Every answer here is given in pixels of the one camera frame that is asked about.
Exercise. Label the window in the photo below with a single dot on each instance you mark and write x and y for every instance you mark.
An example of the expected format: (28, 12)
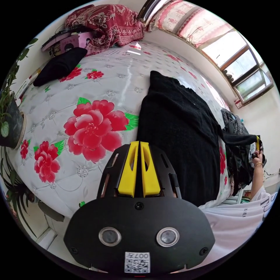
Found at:
(242, 65)

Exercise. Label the person's body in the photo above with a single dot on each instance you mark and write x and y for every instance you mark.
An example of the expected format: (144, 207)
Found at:
(236, 227)

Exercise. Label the potted green plant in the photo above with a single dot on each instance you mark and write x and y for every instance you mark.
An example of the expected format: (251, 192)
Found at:
(9, 118)

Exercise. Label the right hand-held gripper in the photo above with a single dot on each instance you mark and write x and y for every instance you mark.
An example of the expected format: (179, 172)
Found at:
(264, 159)

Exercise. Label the bed with floral white sheet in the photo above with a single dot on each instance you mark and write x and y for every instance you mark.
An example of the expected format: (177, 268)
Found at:
(65, 96)

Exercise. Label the person's right forearm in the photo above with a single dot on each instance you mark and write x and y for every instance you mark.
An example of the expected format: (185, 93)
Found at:
(257, 181)

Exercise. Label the black hoodie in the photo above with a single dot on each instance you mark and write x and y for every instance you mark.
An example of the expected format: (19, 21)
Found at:
(175, 135)

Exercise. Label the pink printed carton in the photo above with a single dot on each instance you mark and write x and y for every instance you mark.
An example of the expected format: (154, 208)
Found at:
(67, 41)

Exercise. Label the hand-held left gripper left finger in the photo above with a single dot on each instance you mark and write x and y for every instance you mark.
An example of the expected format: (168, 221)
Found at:
(127, 175)

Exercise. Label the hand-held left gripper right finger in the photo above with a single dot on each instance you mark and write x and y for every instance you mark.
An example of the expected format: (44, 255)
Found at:
(151, 175)

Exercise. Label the pink patterned curtain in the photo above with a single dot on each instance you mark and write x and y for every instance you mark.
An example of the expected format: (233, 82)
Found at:
(188, 21)

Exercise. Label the pile of clothes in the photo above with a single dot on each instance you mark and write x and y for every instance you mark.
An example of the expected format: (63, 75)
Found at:
(237, 124)

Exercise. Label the person's right hand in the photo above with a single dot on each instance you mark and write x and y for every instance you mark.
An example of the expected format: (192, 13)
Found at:
(257, 159)

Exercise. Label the long-leaved green plant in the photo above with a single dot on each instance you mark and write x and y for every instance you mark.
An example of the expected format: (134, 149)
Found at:
(13, 188)

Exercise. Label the folded black garment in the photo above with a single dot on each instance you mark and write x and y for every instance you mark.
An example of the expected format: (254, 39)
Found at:
(61, 65)

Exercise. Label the red floral rolled blanket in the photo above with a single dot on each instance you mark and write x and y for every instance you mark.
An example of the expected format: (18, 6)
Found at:
(109, 24)

